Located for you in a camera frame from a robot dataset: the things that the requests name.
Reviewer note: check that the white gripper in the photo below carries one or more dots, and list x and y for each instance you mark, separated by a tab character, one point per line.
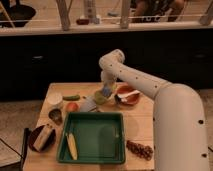
109	80

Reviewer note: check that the blue sponge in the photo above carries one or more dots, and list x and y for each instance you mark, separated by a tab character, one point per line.
106	92

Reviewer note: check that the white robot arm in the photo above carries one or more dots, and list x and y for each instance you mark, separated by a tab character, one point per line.
179	128

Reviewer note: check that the green plastic cup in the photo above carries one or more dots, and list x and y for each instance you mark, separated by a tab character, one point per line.
99	98

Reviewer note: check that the white cup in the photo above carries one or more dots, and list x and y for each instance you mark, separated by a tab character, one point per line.
55	100

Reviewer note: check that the small metal cup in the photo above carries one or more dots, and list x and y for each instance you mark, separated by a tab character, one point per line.
56	116

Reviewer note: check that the white brush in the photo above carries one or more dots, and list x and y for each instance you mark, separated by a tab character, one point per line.
124	95

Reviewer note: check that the orange bowl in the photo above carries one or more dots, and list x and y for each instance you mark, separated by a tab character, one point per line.
131	100

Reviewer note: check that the orange tomato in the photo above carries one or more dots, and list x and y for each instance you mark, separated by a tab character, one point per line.
72	107

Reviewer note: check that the green pepper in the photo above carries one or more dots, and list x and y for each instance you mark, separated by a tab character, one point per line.
71	98

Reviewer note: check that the green square tray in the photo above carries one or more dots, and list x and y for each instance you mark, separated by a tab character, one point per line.
99	138

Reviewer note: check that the brown grape bunch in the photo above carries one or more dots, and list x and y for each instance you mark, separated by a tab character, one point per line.
140	150

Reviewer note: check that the yellow corn cob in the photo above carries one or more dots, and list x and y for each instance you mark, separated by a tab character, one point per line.
72	146

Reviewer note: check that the dark red background object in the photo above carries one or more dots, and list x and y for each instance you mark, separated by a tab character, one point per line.
82	21

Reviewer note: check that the person sitting in background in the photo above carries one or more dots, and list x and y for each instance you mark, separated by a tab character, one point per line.
152	10

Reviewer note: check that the cake slice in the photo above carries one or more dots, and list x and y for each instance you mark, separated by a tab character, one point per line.
43	137

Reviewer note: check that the dark brown plate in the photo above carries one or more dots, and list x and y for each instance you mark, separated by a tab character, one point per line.
33	136

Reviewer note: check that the black clamp left edge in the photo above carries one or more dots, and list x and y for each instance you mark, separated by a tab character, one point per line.
24	147

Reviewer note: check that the black round stool base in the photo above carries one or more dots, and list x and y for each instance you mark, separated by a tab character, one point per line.
19	14

